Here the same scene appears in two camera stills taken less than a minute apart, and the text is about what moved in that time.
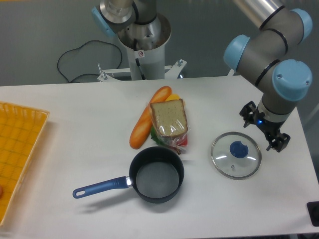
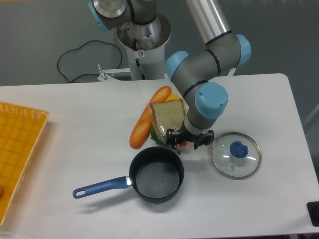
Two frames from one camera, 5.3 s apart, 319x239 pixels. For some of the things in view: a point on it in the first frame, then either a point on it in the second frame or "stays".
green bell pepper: [154, 136] stays
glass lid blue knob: [236, 156] stays
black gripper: [268, 127] → [173, 137]
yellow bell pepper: [173, 96] stays
